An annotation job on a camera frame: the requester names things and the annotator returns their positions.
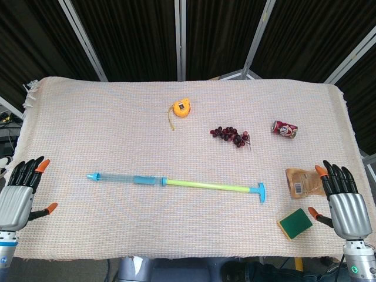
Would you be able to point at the black screen panel white frame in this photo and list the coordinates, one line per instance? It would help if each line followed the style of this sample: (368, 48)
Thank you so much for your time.
(32, 41)
(311, 38)
(217, 35)
(362, 88)
(129, 38)

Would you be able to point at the blue and green pump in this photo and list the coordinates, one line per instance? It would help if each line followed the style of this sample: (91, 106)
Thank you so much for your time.
(205, 185)

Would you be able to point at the green yellow sponge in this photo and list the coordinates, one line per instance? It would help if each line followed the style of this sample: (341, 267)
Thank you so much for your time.
(295, 223)

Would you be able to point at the orange tape measure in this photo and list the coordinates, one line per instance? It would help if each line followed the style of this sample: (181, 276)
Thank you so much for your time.
(180, 109)

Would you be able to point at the dark red grape bunch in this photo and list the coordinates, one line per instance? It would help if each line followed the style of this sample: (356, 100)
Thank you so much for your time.
(227, 133)

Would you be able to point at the packaged bread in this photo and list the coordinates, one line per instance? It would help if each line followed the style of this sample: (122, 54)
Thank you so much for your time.
(302, 182)

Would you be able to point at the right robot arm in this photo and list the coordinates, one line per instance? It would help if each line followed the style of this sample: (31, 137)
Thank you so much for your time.
(359, 258)

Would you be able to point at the red drink can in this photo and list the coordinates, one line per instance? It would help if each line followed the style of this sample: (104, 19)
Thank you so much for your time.
(284, 129)

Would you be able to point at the pale woven tablecloth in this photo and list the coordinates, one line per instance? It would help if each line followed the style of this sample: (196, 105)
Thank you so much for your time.
(147, 141)

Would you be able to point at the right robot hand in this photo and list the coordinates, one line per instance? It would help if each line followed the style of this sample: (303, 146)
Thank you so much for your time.
(349, 211)

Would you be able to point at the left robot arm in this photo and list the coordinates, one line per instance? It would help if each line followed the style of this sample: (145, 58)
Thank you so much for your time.
(6, 249)

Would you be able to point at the grey robot torso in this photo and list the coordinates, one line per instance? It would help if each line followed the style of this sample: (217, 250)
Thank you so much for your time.
(132, 270)

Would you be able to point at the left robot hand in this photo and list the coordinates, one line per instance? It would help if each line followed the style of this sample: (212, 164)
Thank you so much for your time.
(14, 205)

